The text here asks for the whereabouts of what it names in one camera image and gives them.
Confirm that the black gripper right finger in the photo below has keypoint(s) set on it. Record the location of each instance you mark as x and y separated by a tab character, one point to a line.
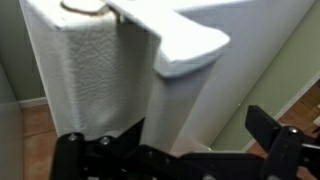
263	128

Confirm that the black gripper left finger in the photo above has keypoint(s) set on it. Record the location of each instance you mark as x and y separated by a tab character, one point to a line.
133	134

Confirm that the white fridge door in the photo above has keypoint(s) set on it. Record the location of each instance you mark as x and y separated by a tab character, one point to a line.
212	52

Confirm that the white refrigerator body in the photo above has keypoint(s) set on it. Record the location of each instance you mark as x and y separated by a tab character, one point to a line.
94	63

